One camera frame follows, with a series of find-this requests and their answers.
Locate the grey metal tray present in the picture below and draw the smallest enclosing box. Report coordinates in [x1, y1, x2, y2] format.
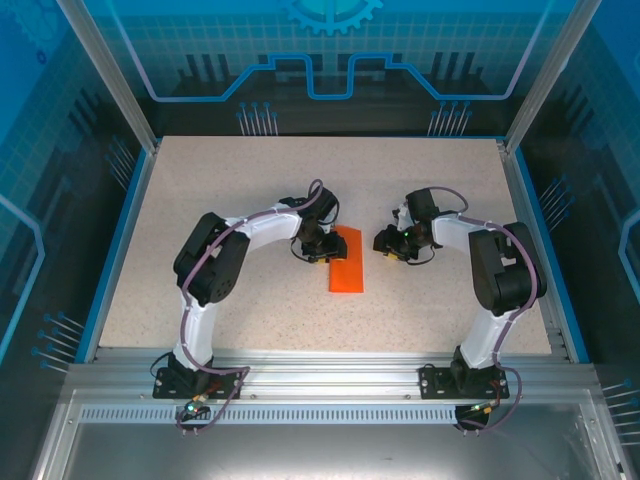
[29, 389, 640, 480]

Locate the aluminium side rail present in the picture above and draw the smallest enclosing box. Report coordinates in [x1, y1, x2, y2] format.
[496, 139, 572, 362]

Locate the aluminium frame rail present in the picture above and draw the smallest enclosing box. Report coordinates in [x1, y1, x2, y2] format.
[67, 348, 601, 401]

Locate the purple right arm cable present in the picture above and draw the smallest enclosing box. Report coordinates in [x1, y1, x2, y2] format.
[429, 185, 547, 436]

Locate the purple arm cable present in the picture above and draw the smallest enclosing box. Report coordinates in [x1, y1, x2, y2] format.
[429, 185, 547, 436]
[174, 178, 325, 437]

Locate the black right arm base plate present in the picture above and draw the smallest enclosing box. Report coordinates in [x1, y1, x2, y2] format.
[418, 363, 511, 401]

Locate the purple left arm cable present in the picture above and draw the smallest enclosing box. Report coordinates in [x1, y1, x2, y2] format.
[174, 178, 325, 437]

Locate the slotted metal cable duct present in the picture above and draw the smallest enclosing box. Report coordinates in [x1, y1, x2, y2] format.
[79, 405, 556, 426]

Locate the cable connector with LED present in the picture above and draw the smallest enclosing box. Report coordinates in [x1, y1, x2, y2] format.
[467, 399, 503, 419]
[182, 392, 214, 419]

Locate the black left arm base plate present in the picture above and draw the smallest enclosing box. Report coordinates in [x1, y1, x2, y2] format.
[152, 367, 246, 401]

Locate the aluminium frame post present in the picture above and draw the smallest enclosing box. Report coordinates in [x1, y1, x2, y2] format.
[54, 0, 162, 154]
[502, 0, 606, 154]

